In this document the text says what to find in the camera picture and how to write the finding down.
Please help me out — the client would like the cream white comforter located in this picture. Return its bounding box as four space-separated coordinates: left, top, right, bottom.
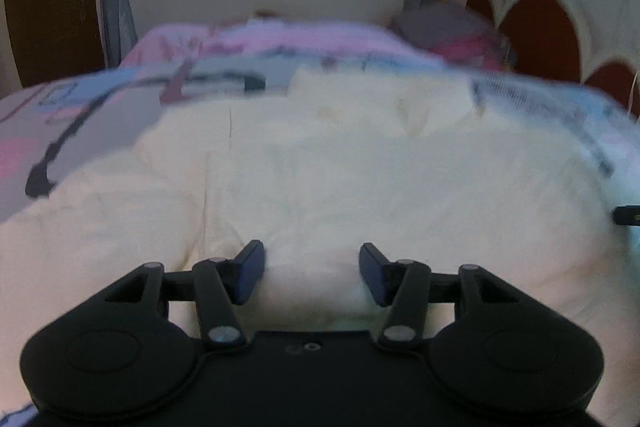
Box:
0 67 640 423

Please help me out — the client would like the folded grey pink clothes pile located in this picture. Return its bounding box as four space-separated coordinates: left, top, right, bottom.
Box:
390 2 510 72

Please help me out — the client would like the red heart-shaped headboard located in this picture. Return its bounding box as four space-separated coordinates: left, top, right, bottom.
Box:
465 0 639 118

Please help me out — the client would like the patterned grey blue bedsheet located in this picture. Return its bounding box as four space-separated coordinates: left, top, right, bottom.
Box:
0 48 640 427

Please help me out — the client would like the pink blanket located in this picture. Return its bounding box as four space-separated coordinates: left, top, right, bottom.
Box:
119 18 442 68

